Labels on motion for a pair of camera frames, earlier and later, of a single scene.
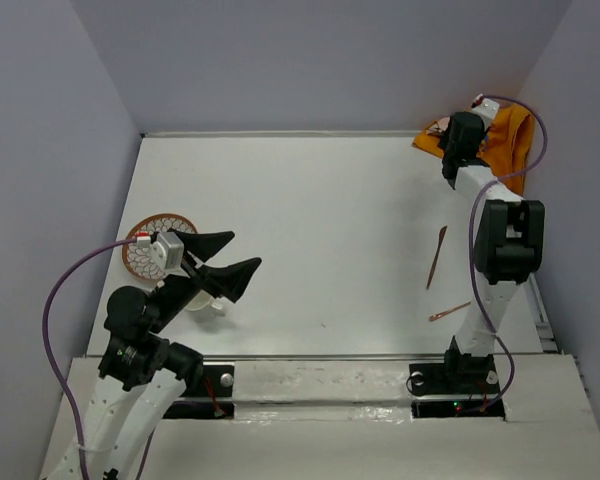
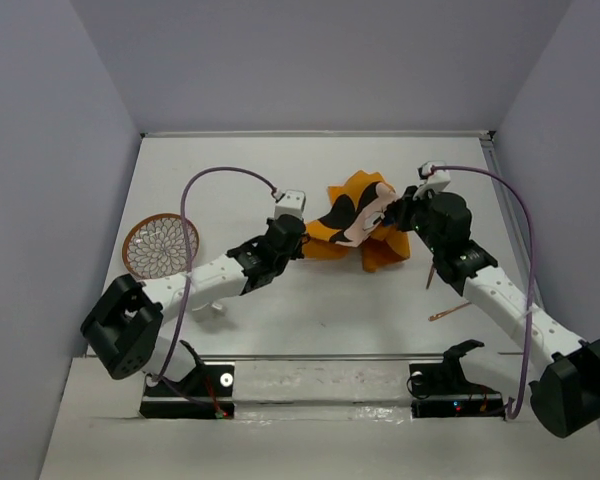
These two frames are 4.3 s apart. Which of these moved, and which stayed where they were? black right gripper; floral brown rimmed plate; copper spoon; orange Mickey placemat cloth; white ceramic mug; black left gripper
Moved: orange Mickey placemat cloth; black left gripper; black right gripper
Stayed: copper spoon; floral brown rimmed plate; white ceramic mug
